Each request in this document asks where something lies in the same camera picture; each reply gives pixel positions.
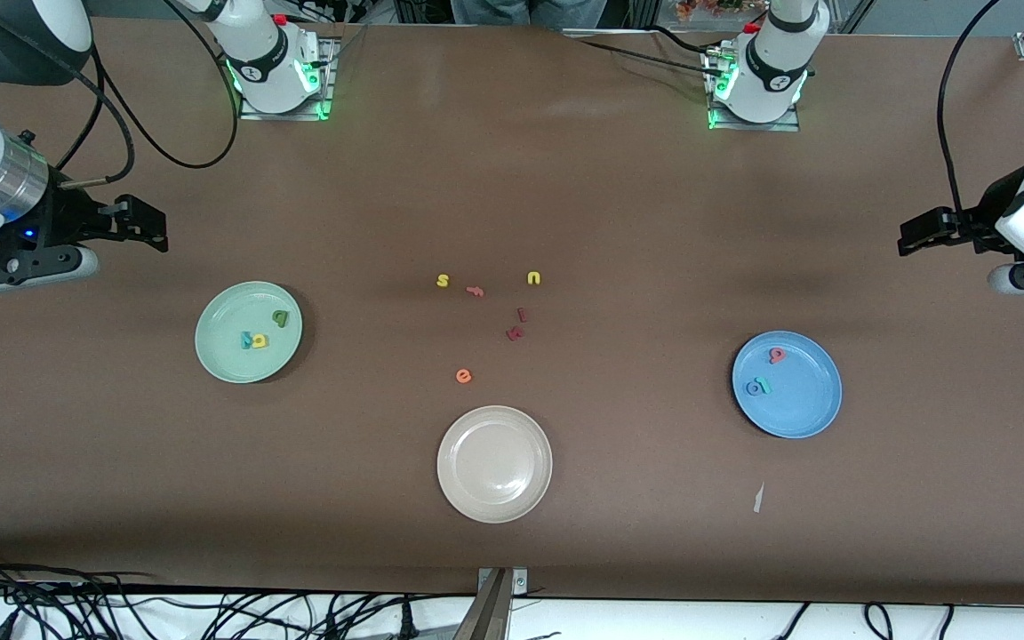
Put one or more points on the green plate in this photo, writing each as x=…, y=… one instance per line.
x=228, y=356

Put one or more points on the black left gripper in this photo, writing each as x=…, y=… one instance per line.
x=992, y=207

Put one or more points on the grey metal table bracket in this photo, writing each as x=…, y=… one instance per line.
x=487, y=578

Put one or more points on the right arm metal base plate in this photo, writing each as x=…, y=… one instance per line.
x=281, y=116

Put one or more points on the orange flower decoration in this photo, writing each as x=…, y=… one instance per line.
x=708, y=9

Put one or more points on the beige plate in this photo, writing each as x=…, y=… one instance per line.
x=494, y=464

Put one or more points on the blue plate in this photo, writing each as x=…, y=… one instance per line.
x=801, y=404

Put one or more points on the white paper scrap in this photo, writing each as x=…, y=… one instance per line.
x=757, y=500

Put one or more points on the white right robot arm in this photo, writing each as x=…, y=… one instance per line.
x=268, y=58

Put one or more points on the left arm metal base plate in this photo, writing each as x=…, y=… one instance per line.
x=752, y=127

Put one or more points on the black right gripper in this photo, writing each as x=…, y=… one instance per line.
x=66, y=216

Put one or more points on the person in blue jeans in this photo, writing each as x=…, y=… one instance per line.
x=521, y=9

